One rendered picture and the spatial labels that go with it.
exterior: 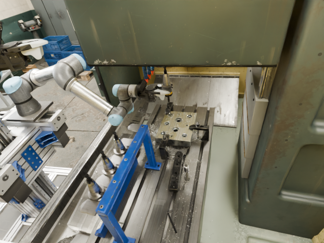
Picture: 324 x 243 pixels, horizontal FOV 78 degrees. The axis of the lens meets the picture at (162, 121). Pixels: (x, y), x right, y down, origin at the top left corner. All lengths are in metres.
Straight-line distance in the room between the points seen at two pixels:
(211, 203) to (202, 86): 1.18
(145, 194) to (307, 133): 0.80
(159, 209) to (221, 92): 1.35
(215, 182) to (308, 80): 1.01
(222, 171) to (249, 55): 1.06
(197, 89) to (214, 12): 1.54
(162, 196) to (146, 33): 0.81
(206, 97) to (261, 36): 1.46
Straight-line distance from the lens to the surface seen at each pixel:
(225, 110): 1.97
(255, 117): 0.89
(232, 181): 1.53
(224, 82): 2.15
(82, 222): 1.43
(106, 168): 0.86
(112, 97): 1.83
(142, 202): 1.14
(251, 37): 0.64
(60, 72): 1.25
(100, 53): 0.78
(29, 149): 1.60
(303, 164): 1.00
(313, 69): 0.68
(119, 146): 0.91
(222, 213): 1.40
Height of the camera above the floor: 1.88
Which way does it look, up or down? 39 degrees down
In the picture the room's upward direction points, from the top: 9 degrees counter-clockwise
